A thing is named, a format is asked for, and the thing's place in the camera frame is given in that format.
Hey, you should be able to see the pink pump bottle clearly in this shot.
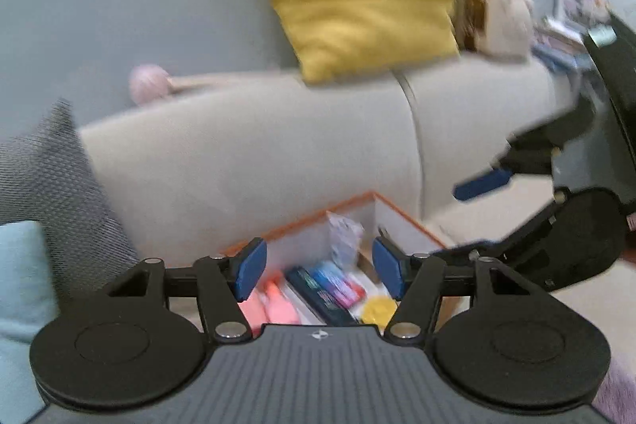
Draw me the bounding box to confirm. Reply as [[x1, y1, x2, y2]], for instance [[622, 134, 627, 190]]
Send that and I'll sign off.
[[264, 281, 301, 325]]

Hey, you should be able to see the blue pink snack packet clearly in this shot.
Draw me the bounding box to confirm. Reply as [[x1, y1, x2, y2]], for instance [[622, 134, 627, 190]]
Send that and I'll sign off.
[[309, 261, 366, 310]]

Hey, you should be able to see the white Vaseline tube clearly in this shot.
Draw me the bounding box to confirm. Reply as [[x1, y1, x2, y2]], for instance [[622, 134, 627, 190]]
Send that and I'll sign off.
[[327, 212, 365, 271]]

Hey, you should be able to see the orange cardboard box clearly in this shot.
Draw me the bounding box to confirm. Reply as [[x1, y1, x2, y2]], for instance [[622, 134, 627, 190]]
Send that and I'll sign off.
[[241, 192, 454, 328]]

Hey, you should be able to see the pink cylindrical cup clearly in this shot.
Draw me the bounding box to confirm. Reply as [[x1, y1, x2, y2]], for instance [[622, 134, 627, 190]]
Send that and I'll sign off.
[[238, 289, 268, 337]]

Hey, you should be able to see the brown gold-printed box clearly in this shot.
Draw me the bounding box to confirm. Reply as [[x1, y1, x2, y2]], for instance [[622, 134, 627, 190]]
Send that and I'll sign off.
[[357, 251, 382, 284]]

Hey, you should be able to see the person's right hand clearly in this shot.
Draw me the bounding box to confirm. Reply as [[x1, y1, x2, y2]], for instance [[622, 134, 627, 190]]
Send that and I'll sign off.
[[626, 213, 636, 232]]

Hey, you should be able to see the stack of magazines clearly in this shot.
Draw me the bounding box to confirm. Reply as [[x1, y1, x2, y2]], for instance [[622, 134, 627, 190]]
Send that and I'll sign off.
[[531, 17, 594, 74]]

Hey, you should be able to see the light blue cushion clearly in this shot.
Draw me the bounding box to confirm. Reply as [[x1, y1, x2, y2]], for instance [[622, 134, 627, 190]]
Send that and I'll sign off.
[[1, 221, 58, 423]]

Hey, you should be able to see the purple fluffy blanket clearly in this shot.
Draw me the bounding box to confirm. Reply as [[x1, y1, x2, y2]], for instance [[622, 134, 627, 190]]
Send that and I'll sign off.
[[593, 358, 636, 424]]

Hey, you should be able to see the cream bear mini suitcase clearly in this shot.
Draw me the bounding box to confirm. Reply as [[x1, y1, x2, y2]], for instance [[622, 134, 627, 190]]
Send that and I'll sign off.
[[461, 0, 533, 61]]

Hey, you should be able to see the beige fabric sofa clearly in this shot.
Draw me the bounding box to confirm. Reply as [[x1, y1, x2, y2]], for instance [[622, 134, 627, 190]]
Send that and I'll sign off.
[[80, 55, 578, 266]]

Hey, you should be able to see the houndstooth cushion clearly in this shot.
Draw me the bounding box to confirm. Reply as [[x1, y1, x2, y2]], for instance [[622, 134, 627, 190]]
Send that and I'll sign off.
[[1, 100, 139, 306]]

